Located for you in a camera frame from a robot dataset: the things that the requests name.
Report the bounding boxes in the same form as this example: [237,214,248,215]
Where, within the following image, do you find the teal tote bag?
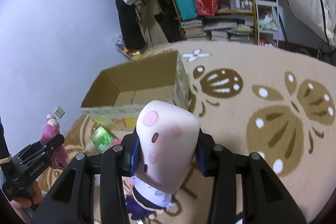
[174,0,198,21]

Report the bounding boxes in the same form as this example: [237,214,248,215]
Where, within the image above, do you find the pink plush bear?
[39,114,70,170]

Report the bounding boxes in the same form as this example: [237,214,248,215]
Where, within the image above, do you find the beige hanging coat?
[135,4,168,48]

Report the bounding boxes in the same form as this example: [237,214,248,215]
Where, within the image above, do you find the stack of books right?
[203,14,255,44]

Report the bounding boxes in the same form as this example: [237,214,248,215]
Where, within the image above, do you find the white toiletry bottles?
[229,0,253,11]

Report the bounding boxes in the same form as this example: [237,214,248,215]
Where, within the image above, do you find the white rolling cart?
[255,0,280,48]

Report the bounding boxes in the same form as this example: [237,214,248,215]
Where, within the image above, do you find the black hanging coat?
[115,0,146,51]

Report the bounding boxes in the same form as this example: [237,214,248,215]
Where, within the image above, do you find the open cardboard box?
[81,51,189,131]

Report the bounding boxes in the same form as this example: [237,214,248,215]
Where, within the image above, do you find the upper wall socket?
[54,106,65,119]

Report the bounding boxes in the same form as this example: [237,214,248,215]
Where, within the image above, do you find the stack of books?
[181,19,206,40]
[203,14,255,44]

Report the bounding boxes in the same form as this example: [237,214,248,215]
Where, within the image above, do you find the purple haired plush doll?
[122,176,174,221]

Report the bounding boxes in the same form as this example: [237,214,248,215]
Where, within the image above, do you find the left hand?
[10,181,43,209]

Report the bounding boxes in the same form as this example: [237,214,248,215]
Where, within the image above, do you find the stack of books left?
[181,19,206,40]

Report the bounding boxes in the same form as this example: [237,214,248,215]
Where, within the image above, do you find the white pink plush pillow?
[135,100,201,194]

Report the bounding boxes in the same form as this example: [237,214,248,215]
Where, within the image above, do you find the beige brown patterned rug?
[64,41,335,223]

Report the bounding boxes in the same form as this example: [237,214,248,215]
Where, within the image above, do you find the green wet wipes pack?
[90,126,114,153]

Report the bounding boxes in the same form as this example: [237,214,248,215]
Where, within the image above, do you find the plastic bag of toys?
[113,33,142,60]

